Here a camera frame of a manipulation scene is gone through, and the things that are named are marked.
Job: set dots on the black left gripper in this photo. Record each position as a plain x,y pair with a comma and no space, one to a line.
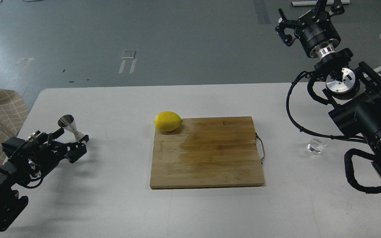
43,152

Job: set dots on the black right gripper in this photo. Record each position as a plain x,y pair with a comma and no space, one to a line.
317,33

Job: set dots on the steel double jigger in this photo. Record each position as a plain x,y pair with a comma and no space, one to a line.
67,122

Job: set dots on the clear glass cup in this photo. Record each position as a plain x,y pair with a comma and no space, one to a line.
316,145

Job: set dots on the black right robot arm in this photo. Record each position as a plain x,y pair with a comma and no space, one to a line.
355,94

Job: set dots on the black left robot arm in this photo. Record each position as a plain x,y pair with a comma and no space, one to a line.
15,171

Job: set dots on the white floor bar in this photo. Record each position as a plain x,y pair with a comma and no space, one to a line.
313,2

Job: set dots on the yellow lemon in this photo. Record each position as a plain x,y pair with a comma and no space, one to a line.
167,121

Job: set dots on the wooden cutting board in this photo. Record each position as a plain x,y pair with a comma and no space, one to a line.
216,152

